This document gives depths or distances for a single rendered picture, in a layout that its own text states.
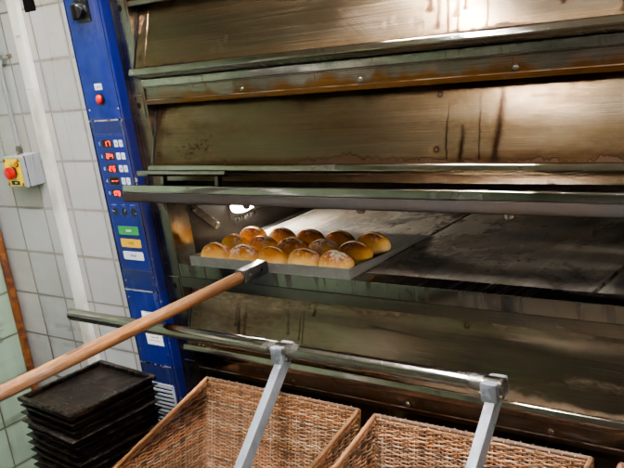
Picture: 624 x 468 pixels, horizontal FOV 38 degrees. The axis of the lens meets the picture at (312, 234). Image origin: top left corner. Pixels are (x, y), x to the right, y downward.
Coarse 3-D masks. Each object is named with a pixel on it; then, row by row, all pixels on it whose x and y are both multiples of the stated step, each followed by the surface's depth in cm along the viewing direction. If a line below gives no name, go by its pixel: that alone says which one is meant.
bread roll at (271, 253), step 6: (270, 246) 235; (276, 246) 234; (264, 252) 234; (270, 252) 232; (276, 252) 232; (282, 252) 232; (258, 258) 235; (264, 258) 233; (270, 258) 232; (276, 258) 231; (282, 258) 231
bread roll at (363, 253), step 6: (354, 240) 227; (342, 246) 227; (348, 246) 226; (354, 246) 225; (360, 246) 224; (366, 246) 225; (348, 252) 225; (354, 252) 224; (360, 252) 224; (366, 252) 224; (354, 258) 224; (360, 258) 224; (366, 258) 224
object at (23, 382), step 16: (240, 272) 225; (208, 288) 216; (224, 288) 219; (176, 304) 208; (192, 304) 211; (144, 320) 200; (160, 320) 204; (112, 336) 194; (128, 336) 197; (80, 352) 187; (96, 352) 190; (48, 368) 181; (64, 368) 184; (0, 384) 175; (16, 384) 176; (32, 384) 179; (0, 400) 173
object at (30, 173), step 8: (24, 152) 284; (32, 152) 280; (8, 160) 280; (16, 160) 277; (24, 160) 277; (32, 160) 279; (16, 168) 279; (24, 168) 277; (32, 168) 280; (40, 168) 282; (16, 176) 280; (24, 176) 278; (32, 176) 280; (40, 176) 282; (8, 184) 283; (16, 184) 281; (24, 184) 278; (32, 184) 280
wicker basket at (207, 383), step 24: (216, 384) 253; (240, 384) 247; (192, 408) 253; (216, 408) 253; (240, 408) 248; (288, 408) 236; (312, 408) 231; (336, 408) 226; (168, 432) 246; (216, 432) 254; (240, 432) 248; (264, 432) 242; (288, 432) 236; (312, 432) 232; (336, 432) 226; (144, 456) 239; (168, 456) 246; (192, 456) 253; (216, 456) 254; (264, 456) 242; (288, 456) 237; (312, 456) 232; (336, 456) 215
